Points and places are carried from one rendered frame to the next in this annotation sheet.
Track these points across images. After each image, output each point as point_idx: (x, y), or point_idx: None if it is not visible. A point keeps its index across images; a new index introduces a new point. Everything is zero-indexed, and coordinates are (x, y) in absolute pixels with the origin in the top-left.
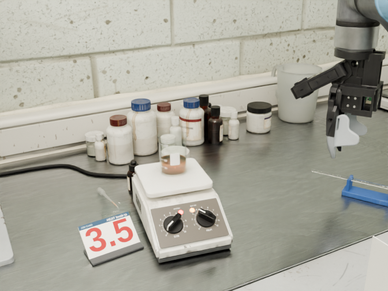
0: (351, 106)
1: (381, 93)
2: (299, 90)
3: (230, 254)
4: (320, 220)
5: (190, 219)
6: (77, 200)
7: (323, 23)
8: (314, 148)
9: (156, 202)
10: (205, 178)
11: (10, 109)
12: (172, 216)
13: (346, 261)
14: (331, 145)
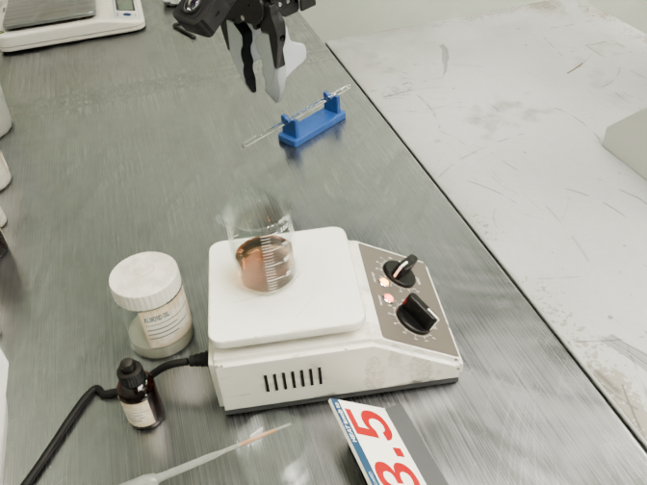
0: (282, 3)
1: None
2: (215, 16)
3: (435, 286)
4: (359, 181)
5: (401, 293)
6: None
7: None
8: (123, 138)
9: (366, 323)
10: (317, 234)
11: None
12: (401, 311)
13: (463, 180)
14: (282, 81)
